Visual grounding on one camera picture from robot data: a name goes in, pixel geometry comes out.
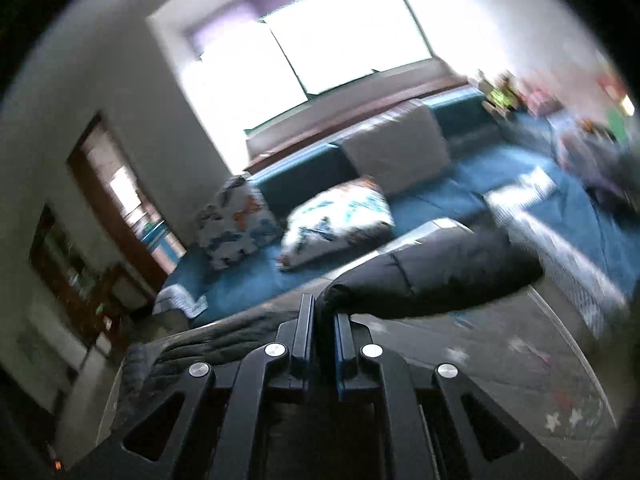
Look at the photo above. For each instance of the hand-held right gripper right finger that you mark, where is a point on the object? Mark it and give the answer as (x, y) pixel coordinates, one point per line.
(342, 340)

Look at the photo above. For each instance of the large window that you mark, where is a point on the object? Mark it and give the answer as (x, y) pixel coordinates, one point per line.
(320, 45)

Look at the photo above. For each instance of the stuffed toys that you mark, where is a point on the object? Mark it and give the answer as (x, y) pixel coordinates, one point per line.
(505, 92)

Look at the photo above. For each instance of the small white patterned cloth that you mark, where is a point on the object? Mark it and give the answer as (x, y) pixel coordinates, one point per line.
(175, 300)

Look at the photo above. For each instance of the printed throw pillow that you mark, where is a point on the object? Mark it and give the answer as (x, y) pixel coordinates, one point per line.
(235, 225)
(335, 225)

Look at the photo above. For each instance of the dark wooden cabinet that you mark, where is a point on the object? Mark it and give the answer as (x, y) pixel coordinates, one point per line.
(65, 280)

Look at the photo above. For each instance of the black puffer jacket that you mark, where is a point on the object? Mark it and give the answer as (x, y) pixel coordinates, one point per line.
(450, 270)

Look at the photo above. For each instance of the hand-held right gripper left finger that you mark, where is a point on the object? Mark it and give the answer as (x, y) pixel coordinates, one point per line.
(303, 332)

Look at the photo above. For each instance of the grey patterned floor mat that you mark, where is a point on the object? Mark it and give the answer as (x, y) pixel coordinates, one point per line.
(520, 360)

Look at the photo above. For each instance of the blue sofa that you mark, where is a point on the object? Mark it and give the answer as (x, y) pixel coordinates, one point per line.
(440, 200)

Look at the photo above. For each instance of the brown wooden doorway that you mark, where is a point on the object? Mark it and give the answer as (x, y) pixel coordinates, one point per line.
(125, 200)

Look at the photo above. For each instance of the grey back cushion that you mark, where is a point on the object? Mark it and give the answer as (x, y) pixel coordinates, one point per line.
(395, 150)

